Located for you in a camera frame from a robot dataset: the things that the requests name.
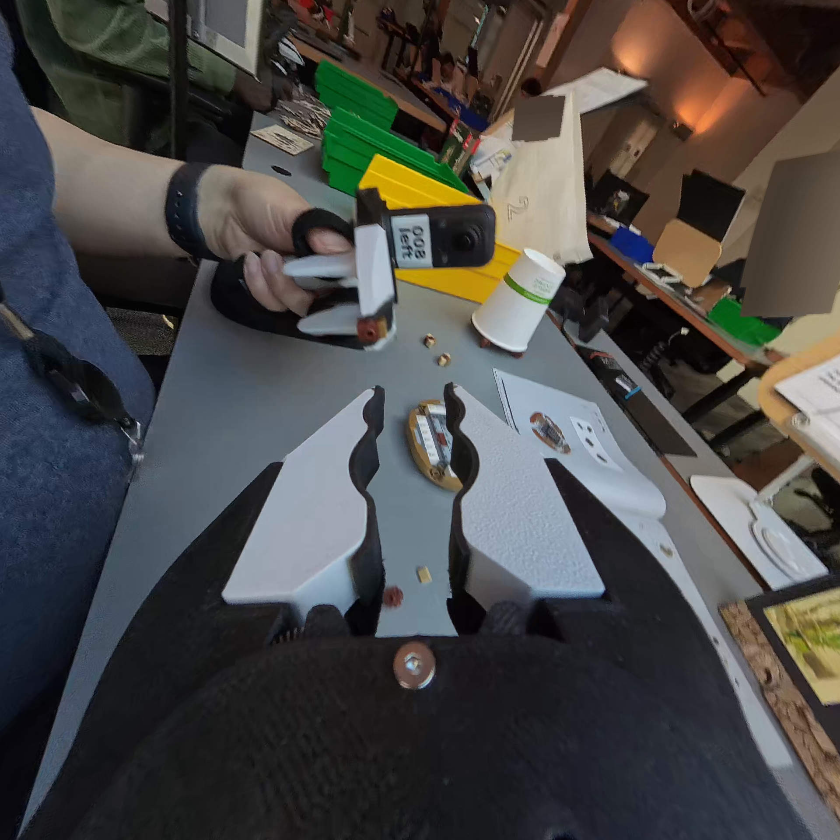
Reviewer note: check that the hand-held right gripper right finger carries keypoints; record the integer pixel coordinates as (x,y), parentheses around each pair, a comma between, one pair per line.
(525,525)

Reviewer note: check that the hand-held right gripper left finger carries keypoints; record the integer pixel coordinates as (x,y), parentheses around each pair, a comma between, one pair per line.
(302,518)

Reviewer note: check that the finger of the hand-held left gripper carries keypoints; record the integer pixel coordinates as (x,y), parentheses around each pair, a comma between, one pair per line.
(374,275)
(391,325)

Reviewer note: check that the small brown lego brick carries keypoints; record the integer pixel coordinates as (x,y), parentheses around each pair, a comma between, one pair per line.
(371,331)

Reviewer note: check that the round lego base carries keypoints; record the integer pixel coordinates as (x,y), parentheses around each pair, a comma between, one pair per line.
(433,453)

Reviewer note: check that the person's left forearm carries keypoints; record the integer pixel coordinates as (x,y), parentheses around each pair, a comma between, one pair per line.
(105,190)

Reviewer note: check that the small red-brown lego brick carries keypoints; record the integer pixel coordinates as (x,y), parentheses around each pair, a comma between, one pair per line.
(392,596)

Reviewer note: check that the lego instruction booklet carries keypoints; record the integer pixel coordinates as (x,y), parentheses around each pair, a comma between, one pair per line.
(577,407)

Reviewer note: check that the lego set box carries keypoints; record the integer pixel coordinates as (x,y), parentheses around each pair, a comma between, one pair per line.
(807,630)

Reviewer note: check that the person's left hand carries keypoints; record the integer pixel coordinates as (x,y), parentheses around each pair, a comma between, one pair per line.
(243,210)

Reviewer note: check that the yellow storage bin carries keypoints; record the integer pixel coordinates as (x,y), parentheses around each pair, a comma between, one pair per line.
(420,184)

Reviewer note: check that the red and green box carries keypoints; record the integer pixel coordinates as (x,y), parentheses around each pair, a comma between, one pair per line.
(459,148)

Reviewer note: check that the white paper bag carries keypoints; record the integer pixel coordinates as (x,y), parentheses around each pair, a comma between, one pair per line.
(544,197)

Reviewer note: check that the white paper cup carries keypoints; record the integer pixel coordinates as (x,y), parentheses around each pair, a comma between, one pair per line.
(518,302)

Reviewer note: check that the printed card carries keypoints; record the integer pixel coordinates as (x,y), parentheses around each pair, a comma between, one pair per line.
(282,139)

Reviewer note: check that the black flat tool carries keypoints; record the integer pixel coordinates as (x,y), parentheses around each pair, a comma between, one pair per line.
(617,380)

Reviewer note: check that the pile of patterned cards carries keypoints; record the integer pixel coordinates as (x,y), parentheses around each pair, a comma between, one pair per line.
(302,117)

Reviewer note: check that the blue storage bin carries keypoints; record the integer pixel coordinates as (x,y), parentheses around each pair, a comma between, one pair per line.
(631,246)

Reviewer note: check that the large white sheet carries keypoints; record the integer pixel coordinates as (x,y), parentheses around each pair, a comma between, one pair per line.
(597,88)

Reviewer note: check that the black wristband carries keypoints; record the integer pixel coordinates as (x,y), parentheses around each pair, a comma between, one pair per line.
(184,210)

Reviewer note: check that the white stand base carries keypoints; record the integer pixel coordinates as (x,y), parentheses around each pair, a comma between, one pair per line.
(728,505)

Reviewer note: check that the open cardboard box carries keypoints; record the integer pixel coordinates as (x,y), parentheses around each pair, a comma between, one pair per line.
(686,253)

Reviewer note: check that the black monitor pole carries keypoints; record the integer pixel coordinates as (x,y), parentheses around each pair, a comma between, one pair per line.
(178,98)

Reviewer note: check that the round wooden table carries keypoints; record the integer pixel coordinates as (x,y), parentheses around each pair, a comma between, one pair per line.
(771,394)

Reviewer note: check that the white framed monitor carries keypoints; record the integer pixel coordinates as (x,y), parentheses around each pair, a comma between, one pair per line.
(223,33)

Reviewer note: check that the person's blue shirt torso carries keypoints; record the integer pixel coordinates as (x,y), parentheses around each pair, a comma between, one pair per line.
(39,394)

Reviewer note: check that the small green storage bin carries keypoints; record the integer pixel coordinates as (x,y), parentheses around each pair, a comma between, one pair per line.
(745,325)

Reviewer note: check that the printed paper sheets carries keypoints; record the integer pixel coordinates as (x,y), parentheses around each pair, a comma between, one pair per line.
(814,387)

